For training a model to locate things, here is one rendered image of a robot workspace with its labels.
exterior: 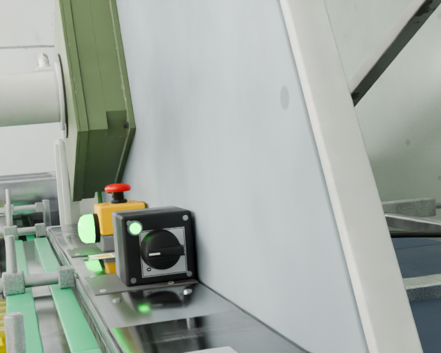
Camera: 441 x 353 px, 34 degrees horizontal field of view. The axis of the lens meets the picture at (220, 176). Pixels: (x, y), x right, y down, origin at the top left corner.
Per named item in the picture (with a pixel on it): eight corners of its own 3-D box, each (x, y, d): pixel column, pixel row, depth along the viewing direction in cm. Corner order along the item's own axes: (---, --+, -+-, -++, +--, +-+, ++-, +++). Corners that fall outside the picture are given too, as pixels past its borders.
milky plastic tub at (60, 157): (97, 230, 174) (60, 234, 171) (90, 137, 172) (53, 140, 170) (107, 239, 157) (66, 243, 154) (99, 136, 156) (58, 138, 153)
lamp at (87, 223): (97, 240, 113) (78, 242, 112) (94, 211, 113) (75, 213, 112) (101, 244, 109) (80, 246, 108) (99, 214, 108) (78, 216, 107)
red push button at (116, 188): (104, 205, 113) (102, 184, 113) (129, 203, 114) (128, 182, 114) (108, 207, 109) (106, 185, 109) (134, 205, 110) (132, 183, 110)
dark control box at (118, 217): (183, 268, 90) (116, 276, 88) (178, 204, 89) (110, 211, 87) (200, 279, 82) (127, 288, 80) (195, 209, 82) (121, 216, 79)
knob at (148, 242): (180, 266, 81) (187, 271, 78) (141, 271, 80) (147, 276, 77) (178, 227, 81) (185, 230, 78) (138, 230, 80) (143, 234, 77)
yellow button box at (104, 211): (143, 242, 116) (96, 247, 114) (139, 196, 116) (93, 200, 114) (151, 247, 110) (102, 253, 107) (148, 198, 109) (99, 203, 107)
